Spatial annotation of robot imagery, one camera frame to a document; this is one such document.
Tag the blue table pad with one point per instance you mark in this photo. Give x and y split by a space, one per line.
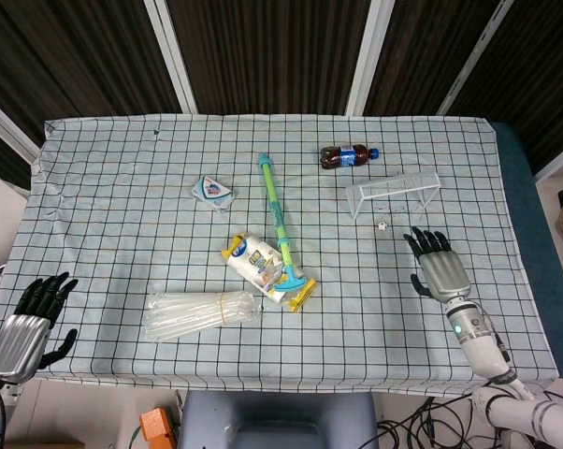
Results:
524 210

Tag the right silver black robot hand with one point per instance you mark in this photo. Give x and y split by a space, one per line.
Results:
443 277

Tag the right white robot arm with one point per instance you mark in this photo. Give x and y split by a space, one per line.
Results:
489 355

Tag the orange box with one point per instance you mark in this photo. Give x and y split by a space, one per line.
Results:
156 425

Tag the white blue soap box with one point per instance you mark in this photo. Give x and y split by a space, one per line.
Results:
213 194

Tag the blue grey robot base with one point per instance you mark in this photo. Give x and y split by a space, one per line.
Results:
277 421

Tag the cola bottle with blue cap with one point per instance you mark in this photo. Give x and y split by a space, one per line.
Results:
347 156

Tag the checkered white tablecloth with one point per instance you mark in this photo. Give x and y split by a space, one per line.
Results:
216 327

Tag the green blue toy squeegee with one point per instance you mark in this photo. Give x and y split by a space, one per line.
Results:
276 210

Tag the small white soccer goal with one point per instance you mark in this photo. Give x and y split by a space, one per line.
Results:
394 187

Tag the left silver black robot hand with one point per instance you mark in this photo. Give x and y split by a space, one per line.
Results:
18 337

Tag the clear plastic straws bundle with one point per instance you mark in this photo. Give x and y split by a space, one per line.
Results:
202 313

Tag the white yellow snack bag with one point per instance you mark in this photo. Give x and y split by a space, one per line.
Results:
258 266

